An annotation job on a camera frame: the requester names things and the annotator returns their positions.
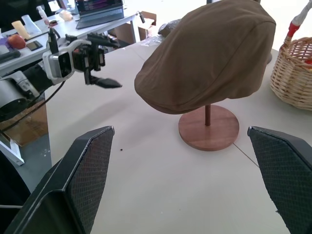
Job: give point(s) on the dark grey laptop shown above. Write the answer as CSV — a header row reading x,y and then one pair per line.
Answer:
x,y
97,13

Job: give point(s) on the pale yellow tube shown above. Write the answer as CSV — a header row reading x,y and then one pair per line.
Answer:
x,y
21,29

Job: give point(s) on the clear conical flask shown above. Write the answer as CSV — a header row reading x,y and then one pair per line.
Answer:
x,y
31,25

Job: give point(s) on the white desk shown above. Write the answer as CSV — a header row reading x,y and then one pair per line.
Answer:
x,y
34,54

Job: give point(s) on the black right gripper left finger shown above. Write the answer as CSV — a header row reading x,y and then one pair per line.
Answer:
x,y
61,180

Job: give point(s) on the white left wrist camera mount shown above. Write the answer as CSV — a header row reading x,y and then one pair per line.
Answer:
x,y
52,62

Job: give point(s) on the brown flat cap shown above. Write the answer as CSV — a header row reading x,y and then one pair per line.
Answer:
x,y
207,56

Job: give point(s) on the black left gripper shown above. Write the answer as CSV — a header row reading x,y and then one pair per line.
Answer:
x,y
89,57

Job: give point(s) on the red apple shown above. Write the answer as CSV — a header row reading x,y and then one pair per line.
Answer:
x,y
16,41

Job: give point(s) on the dark plastic-wrapped bundle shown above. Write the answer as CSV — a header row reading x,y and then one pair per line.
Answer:
x,y
169,27

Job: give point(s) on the small pink spray bottle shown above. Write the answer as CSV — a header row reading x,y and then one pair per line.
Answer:
x,y
44,15

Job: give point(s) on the wooden hat stand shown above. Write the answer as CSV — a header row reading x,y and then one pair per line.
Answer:
x,y
209,132

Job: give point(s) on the brown cardboard box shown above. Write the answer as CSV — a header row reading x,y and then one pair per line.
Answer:
x,y
143,29
26,126

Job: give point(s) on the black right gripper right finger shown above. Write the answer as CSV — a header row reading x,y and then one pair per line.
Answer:
x,y
290,170

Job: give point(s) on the black smartphone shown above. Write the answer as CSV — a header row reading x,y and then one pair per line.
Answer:
x,y
34,45

